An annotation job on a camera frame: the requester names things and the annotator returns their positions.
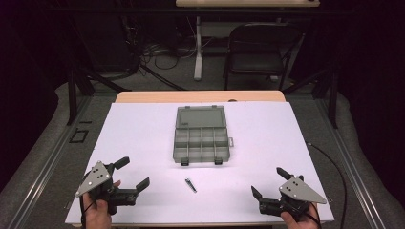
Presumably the black folding chair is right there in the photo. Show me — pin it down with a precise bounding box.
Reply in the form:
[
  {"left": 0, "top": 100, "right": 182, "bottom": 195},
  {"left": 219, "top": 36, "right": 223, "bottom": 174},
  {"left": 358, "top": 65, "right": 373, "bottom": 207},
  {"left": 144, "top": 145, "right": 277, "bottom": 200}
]
[{"left": 222, "top": 22, "right": 304, "bottom": 92}]

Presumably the person's left hand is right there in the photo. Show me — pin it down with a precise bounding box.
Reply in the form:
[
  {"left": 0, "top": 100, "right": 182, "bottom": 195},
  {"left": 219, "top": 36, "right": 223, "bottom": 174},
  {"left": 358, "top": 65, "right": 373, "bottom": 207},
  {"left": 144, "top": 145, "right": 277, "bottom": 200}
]
[{"left": 82, "top": 179, "right": 122, "bottom": 229}]

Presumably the grey metal floor rail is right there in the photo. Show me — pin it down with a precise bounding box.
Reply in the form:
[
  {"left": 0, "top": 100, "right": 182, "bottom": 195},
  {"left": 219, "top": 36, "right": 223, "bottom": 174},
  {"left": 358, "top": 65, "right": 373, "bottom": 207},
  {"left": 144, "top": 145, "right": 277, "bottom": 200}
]
[
  {"left": 7, "top": 94, "right": 94, "bottom": 229},
  {"left": 313, "top": 96, "right": 388, "bottom": 229}
]

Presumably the black horizontal frame bar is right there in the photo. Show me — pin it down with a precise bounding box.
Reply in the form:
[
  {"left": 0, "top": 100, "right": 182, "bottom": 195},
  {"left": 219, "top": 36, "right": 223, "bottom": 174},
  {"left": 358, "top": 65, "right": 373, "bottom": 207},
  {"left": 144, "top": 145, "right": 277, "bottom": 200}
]
[{"left": 47, "top": 7, "right": 355, "bottom": 17}]

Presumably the long black cable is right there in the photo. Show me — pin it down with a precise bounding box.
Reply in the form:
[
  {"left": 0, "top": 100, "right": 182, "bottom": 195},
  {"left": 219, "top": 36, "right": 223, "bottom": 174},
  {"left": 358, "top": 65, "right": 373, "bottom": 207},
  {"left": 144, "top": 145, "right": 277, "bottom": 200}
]
[{"left": 306, "top": 141, "right": 349, "bottom": 229}]

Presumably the grey clear plastic compartment box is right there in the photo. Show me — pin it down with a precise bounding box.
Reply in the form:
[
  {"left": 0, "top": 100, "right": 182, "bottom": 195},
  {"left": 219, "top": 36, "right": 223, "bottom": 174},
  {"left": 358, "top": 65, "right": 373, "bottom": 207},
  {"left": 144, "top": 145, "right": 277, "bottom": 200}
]
[{"left": 172, "top": 104, "right": 235, "bottom": 167}]

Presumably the light wooden desk white leg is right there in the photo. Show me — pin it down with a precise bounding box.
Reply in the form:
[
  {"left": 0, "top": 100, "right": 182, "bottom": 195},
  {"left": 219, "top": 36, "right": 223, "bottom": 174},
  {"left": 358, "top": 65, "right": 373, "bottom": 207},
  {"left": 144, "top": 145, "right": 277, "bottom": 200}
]
[{"left": 175, "top": 0, "right": 321, "bottom": 82}]

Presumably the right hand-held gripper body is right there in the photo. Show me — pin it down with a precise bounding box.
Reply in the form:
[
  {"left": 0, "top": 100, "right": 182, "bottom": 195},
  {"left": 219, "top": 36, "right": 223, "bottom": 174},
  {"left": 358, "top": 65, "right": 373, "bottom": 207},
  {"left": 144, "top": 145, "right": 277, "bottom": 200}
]
[{"left": 258, "top": 175, "right": 328, "bottom": 221}]

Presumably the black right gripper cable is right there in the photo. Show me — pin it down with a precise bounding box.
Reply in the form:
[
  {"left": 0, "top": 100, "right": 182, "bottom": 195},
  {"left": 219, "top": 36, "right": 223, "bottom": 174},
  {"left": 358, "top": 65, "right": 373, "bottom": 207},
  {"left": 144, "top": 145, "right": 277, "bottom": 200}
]
[{"left": 305, "top": 201, "right": 323, "bottom": 229}]

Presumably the white table cover sheet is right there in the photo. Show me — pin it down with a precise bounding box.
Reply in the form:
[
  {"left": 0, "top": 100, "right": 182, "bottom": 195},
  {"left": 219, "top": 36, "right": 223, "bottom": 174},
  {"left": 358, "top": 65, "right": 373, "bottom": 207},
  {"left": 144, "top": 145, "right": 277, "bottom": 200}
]
[{"left": 64, "top": 101, "right": 335, "bottom": 225}]

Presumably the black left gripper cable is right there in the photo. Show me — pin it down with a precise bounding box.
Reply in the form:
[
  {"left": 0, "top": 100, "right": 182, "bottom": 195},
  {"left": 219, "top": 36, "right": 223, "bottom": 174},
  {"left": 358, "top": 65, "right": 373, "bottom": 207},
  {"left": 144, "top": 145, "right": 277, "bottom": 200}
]
[{"left": 79, "top": 193, "right": 97, "bottom": 229}]

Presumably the small dark metal bit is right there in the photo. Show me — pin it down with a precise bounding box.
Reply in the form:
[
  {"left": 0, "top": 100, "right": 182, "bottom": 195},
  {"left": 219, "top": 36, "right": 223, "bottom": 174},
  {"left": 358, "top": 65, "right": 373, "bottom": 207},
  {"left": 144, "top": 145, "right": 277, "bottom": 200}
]
[{"left": 184, "top": 177, "right": 198, "bottom": 194}]

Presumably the black metal frame stand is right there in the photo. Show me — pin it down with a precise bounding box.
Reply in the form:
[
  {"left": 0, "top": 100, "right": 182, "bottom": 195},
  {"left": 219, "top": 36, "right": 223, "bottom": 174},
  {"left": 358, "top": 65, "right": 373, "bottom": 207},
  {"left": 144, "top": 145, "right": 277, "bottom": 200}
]
[
  {"left": 282, "top": 61, "right": 339, "bottom": 130},
  {"left": 66, "top": 61, "right": 132, "bottom": 127}
]

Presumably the person's right hand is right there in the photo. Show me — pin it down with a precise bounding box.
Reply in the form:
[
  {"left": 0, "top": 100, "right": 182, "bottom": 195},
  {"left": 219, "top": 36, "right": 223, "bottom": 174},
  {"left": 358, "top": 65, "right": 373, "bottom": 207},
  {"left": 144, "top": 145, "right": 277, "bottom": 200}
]
[{"left": 280, "top": 203, "right": 320, "bottom": 229}]

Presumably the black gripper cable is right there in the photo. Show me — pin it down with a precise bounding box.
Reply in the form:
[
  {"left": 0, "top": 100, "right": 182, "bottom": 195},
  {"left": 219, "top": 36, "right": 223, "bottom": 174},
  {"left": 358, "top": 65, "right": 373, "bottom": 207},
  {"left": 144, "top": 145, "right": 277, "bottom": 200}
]
[
  {"left": 305, "top": 201, "right": 323, "bottom": 229},
  {"left": 79, "top": 193, "right": 97, "bottom": 229}
]

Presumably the bundle of floor cables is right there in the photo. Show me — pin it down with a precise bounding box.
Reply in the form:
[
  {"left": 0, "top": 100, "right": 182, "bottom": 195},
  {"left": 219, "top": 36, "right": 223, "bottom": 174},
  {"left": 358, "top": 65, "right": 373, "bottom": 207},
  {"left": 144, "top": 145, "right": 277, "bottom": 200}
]
[{"left": 139, "top": 18, "right": 215, "bottom": 72}]

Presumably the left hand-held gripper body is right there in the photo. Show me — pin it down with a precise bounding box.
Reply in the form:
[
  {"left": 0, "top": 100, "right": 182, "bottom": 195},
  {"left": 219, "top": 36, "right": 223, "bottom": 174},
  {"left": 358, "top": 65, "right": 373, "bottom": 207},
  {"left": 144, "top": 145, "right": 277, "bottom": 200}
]
[{"left": 75, "top": 161, "right": 139, "bottom": 215}]

